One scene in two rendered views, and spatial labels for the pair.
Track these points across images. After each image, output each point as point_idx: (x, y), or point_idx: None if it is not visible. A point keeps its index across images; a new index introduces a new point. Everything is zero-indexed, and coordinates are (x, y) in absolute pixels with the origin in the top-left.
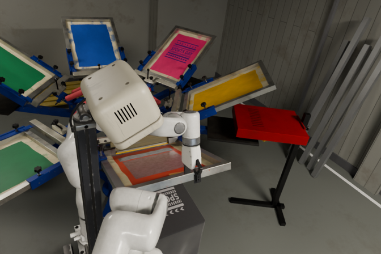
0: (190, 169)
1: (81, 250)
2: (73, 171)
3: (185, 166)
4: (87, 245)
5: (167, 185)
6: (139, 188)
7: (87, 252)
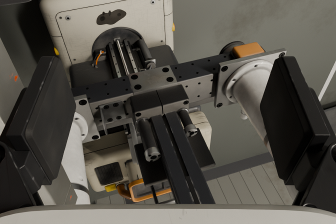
0: (50, 83)
1: (91, 138)
2: None
3: (51, 174)
4: (85, 135)
5: (12, 78)
6: (50, 186)
7: (163, 181)
